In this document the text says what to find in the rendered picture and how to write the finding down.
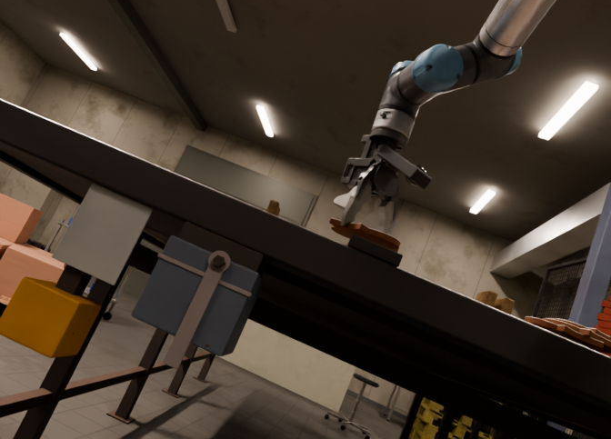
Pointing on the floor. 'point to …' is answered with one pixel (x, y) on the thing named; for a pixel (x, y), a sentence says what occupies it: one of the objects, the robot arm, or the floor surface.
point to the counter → (292, 364)
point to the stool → (356, 406)
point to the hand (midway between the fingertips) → (365, 234)
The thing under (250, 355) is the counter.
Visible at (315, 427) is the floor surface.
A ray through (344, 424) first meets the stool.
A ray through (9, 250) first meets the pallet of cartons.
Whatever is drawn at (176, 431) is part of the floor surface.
